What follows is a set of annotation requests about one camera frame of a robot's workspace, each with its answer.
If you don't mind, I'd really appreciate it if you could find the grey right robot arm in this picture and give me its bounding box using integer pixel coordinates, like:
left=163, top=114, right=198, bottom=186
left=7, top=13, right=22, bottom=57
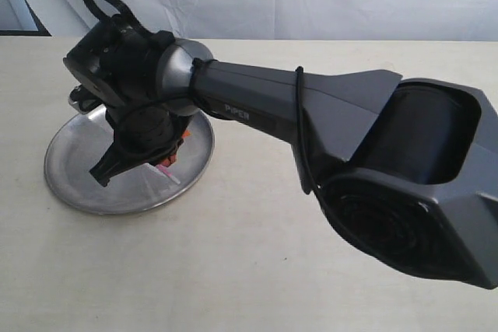
left=91, top=40, right=497, bottom=289

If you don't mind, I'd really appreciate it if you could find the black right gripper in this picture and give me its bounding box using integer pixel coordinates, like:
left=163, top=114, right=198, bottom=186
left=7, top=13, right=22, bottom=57
left=89, top=103, right=191, bottom=187

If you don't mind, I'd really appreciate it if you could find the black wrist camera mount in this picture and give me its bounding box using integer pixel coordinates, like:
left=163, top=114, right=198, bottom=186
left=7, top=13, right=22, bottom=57
left=63, top=0, right=176, bottom=108

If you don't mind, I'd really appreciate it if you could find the thin pink stick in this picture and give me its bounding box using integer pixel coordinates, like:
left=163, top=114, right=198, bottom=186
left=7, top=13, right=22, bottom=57
left=156, top=165, right=181, bottom=185

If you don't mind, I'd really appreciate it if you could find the round stainless steel plate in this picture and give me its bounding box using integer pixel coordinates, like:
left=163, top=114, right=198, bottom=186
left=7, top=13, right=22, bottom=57
left=44, top=106, right=215, bottom=215

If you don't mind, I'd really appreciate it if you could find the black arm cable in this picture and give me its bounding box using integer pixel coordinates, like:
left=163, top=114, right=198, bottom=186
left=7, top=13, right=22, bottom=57
left=190, top=58, right=331, bottom=216

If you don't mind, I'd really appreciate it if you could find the dark frame behind table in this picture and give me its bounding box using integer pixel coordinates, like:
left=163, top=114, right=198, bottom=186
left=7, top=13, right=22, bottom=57
left=1, top=0, right=50, bottom=37

